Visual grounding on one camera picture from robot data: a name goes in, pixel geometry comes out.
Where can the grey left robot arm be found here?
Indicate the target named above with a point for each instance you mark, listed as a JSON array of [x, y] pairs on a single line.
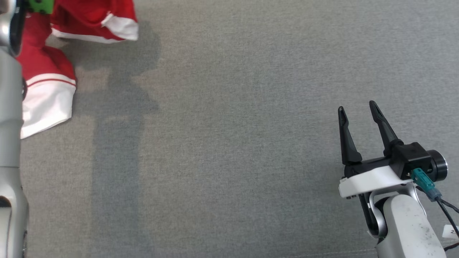
[[9, 143]]

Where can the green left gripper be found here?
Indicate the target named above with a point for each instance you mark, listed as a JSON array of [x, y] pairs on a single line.
[[40, 5]]

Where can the red garment white striped hem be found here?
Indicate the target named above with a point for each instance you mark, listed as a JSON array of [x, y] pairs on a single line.
[[46, 104]]

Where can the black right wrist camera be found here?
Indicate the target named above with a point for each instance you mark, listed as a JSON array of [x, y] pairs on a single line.
[[412, 157]]

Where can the grey fabric sofa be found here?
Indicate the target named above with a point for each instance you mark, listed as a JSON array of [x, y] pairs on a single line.
[[229, 143]]

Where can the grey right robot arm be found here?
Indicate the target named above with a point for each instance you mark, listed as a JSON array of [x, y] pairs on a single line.
[[405, 225]]

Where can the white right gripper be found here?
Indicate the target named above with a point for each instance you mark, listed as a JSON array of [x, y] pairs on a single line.
[[373, 181]]

